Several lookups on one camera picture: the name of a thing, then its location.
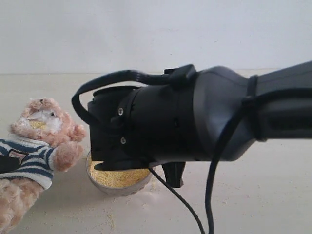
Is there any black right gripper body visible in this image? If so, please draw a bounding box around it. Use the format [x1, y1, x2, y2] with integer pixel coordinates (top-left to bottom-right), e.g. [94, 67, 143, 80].
[87, 80, 203, 171]

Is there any plush teddy bear striped sweater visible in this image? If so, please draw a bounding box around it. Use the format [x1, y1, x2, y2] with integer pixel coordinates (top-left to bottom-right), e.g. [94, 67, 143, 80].
[0, 97, 86, 234]

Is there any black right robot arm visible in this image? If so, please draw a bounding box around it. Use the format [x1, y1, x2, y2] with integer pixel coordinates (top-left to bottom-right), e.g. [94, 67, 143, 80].
[88, 62, 312, 188]

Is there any yellow millet grain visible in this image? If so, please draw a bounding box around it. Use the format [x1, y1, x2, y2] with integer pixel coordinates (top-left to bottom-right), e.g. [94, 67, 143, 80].
[87, 160, 150, 188]

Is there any steel bowl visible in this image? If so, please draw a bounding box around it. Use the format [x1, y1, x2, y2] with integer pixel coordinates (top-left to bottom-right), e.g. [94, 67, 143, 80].
[86, 152, 152, 197]

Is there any black cable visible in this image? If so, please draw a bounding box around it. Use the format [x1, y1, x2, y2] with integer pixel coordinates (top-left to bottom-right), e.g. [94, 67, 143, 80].
[71, 63, 312, 234]

